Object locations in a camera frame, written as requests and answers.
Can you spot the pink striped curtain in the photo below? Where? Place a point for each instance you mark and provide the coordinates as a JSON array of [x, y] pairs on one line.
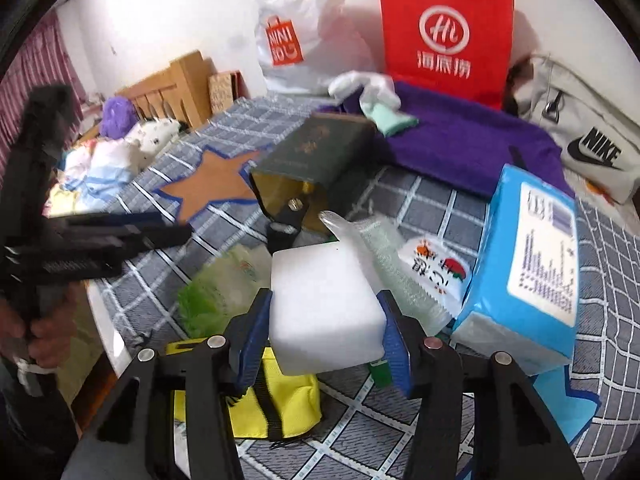
[[45, 60]]

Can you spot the white plastic shopping bag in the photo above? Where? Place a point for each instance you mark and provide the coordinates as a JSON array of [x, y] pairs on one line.
[[300, 0]]

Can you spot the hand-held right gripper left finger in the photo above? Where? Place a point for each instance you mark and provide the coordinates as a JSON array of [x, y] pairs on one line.
[[252, 330]]

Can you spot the brown patterned board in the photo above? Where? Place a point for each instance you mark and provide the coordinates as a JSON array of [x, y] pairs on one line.
[[222, 90]]

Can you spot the purple towel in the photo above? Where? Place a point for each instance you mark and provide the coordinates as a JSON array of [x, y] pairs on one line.
[[465, 140]]

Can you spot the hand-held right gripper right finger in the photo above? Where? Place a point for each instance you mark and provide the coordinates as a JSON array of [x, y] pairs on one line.
[[395, 345]]

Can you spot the white plush toy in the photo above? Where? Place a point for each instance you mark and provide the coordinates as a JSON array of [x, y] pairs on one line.
[[150, 132]]

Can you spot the yellow mesh pouch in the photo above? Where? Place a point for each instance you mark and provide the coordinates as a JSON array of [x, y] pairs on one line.
[[290, 400]]

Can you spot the light green packet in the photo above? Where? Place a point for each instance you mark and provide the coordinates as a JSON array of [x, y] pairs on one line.
[[395, 120]]

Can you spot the grey fabric bag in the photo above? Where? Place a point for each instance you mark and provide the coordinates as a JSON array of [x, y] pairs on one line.
[[590, 110]]

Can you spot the blue tissue packet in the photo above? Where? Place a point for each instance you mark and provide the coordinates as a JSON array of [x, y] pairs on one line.
[[505, 280]]

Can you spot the small green plastic piece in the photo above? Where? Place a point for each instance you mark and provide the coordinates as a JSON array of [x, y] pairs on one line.
[[381, 374]]

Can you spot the grey plaid bed sheet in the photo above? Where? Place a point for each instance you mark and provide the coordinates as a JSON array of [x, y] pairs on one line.
[[425, 200]]

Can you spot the red paper shopping bag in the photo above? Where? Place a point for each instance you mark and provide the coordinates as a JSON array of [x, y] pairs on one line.
[[440, 10]]

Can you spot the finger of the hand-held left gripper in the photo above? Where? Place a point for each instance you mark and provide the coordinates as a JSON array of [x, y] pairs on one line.
[[160, 237], [110, 221]]

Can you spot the purple plush toy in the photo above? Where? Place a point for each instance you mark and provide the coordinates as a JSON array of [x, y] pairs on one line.
[[117, 115]]

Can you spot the white sock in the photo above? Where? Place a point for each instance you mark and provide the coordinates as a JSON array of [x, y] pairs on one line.
[[380, 96]]

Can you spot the dark green tin box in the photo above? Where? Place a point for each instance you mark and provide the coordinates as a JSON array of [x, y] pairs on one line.
[[310, 155]]

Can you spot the white glove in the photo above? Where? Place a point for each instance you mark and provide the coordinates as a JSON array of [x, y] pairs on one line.
[[350, 82]]

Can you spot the pile of light clothes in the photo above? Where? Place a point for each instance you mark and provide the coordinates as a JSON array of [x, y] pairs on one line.
[[100, 170]]

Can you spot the clear plastic bag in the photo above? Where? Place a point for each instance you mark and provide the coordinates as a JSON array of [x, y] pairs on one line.
[[380, 240]]

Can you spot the small black bracket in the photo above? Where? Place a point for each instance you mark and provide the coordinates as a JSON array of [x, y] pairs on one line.
[[282, 232]]

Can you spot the white foam block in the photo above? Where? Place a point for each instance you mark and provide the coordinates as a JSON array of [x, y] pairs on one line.
[[325, 305]]

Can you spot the person's left hand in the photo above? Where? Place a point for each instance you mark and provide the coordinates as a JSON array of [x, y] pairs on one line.
[[50, 335]]

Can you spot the wooden bed headboard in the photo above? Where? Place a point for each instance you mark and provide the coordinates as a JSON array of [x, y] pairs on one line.
[[185, 80]]

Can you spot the white orange snack packet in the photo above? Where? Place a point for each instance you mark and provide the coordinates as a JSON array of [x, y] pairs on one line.
[[425, 265]]

